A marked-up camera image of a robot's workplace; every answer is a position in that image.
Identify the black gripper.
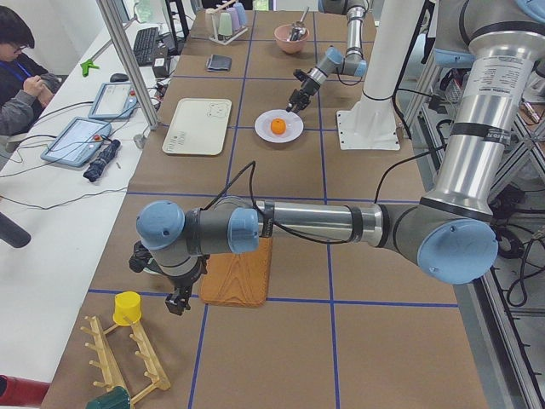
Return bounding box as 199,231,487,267
286,79,320,112
165,255,209,314

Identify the white plate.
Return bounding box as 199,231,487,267
255,109,304,144

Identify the orange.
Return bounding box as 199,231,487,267
270,118,287,135

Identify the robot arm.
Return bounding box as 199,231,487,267
129,1,544,314
286,0,370,113

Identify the cream bear tray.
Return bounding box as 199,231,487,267
162,98,232,156

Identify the green bowl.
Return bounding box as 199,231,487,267
144,260,162,274

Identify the yellow cup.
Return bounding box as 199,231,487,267
112,291,142,326

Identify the wooden cutting board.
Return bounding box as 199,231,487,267
199,238,273,308

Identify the pink bowl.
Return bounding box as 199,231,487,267
273,24,309,55

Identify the metal scoop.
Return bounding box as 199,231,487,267
288,7,309,42

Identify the grey folded cloth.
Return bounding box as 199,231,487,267
206,55,232,72

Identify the wooden cup rack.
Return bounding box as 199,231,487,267
80,315,172,408

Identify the purple pastel cup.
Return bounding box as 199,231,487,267
227,7,241,32

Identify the blue pastel cup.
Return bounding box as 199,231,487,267
233,2,248,26

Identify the green pastel cup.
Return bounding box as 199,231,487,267
218,11,232,37

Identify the dark green cup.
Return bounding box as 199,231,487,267
85,386,131,409

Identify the small black box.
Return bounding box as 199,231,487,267
152,57,170,78

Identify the small metal cylinder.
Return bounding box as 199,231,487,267
133,134,146,149

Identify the black keyboard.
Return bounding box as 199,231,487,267
133,27,159,66

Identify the folded navy umbrella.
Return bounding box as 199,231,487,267
83,140,121,182

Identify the far teach pendant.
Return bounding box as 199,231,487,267
88,82,137,120

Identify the teach pendant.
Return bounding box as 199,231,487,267
88,82,137,120
40,117,112,168

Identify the black computer mouse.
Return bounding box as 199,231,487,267
110,73,129,83

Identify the red bottle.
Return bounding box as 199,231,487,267
1,375,50,408

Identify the near teach pendant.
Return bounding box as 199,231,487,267
40,117,112,168

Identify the green clamp tool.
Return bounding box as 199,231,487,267
80,59,100,78

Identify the seated person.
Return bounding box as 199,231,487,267
1,6,60,136

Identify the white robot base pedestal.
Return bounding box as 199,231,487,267
337,0,424,150

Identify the white wire cup rack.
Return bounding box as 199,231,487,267
204,0,248,45

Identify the aluminium frame post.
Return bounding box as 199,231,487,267
96,0,158,130

